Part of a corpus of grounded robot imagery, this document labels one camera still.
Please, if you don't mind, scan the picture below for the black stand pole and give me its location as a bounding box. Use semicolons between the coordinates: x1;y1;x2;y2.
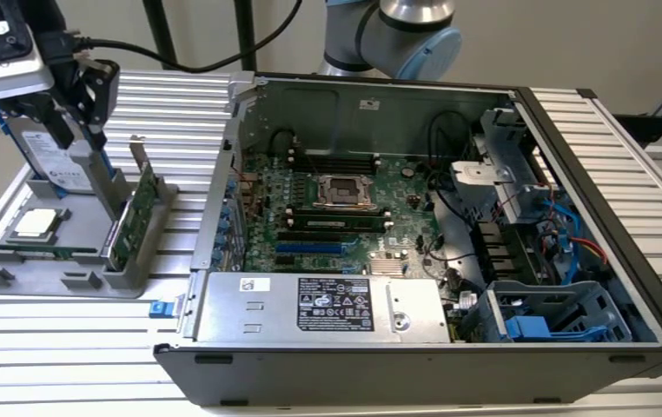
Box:
233;0;260;73
143;0;181;71

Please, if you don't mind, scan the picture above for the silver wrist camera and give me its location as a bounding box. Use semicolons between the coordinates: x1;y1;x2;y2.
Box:
0;0;57;100

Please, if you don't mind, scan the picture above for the black RAM slot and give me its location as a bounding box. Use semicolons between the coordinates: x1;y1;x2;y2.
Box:
289;157;383;168
284;205;392;215
288;149;381;159
285;214;393;224
285;209;392;220
289;154;381;163
291;162;383;173

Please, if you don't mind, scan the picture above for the silver CPU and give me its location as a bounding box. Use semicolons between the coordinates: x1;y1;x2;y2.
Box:
9;208;68;238

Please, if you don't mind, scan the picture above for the blue-grey disk bay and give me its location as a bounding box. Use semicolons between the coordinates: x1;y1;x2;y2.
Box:
458;279;638;345

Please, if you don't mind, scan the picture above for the green RAM stick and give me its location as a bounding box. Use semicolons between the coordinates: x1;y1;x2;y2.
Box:
0;243;100;261

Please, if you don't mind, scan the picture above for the blue expansion slot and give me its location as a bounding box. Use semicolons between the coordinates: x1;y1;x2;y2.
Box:
275;243;348;258

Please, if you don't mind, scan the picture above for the CPU socket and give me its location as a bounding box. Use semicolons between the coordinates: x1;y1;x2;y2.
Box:
313;173;379;210

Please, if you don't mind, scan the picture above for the long black expansion slot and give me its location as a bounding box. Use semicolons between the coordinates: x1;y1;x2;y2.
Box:
276;231;360;244

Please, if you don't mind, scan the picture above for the blue SATA wire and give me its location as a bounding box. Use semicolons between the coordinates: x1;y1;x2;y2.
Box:
538;197;586;279

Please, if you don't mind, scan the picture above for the blue case latch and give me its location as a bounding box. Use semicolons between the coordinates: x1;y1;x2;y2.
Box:
148;298;177;319

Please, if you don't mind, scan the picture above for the green motherboard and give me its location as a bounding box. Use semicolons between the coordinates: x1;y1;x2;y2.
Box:
236;149;464;301

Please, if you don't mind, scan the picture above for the RAM stick with white label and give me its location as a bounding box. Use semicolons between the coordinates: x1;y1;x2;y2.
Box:
287;218;393;231

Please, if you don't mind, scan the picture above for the hard disk in blue carrier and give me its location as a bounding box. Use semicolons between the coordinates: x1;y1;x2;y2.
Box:
0;102;128;200

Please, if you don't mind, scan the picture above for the silver power supply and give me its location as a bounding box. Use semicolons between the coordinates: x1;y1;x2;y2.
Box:
192;271;455;345

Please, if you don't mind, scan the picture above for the silver metal drive cage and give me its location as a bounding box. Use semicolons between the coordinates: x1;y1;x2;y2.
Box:
450;107;564;226

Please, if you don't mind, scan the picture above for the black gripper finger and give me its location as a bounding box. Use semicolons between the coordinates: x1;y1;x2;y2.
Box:
80;58;123;150
0;94;75;149

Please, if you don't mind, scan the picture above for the open black PC case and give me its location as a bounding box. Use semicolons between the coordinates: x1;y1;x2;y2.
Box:
153;71;662;407

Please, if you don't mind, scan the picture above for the grey parts rack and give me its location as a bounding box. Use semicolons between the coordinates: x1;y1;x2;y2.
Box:
0;142;180;300

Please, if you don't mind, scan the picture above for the silver finned heatsink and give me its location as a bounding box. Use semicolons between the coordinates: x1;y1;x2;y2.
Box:
368;259;412;275

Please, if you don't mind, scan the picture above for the black camera cable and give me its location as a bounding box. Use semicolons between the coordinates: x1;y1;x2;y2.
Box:
72;0;304;74

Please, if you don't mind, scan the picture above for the blue disk carrier clip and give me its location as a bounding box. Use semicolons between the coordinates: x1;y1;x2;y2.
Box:
502;314;552;342

